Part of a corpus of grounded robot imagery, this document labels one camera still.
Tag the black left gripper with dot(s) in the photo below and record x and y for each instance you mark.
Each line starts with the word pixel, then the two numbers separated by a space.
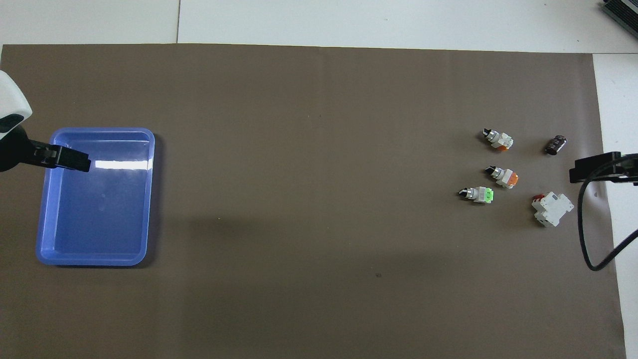
pixel 12 152

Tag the selector switch with glowing block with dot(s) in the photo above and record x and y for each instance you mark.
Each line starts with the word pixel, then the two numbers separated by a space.
pixel 479 195

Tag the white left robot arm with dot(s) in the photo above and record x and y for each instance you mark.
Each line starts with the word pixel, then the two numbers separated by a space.
pixel 10 99

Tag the dark cylindrical capacitor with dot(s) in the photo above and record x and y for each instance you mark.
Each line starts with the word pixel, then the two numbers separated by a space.
pixel 556 144

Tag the white circuit breaker red lever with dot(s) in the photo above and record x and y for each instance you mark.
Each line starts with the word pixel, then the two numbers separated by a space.
pixel 552 209

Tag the blue plastic tray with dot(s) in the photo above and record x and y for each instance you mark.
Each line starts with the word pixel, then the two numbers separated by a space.
pixel 99 214

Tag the dark grey ribbed device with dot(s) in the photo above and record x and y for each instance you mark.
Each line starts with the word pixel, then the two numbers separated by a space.
pixel 623 12

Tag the brown table mat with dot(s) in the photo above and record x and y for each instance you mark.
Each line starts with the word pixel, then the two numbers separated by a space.
pixel 299 99

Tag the selector switch with orange block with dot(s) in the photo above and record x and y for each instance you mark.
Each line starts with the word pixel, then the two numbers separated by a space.
pixel 504 177

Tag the upper orange push button switch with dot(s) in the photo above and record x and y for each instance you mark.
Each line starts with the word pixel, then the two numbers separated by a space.
pixel 499 140

